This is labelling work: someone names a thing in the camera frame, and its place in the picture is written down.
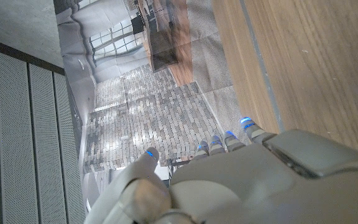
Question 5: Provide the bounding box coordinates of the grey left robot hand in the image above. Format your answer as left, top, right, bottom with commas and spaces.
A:
84, 116, 358, 224

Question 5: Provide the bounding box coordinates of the printed office backdrop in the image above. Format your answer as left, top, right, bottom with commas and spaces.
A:
53, 0, 251, 187

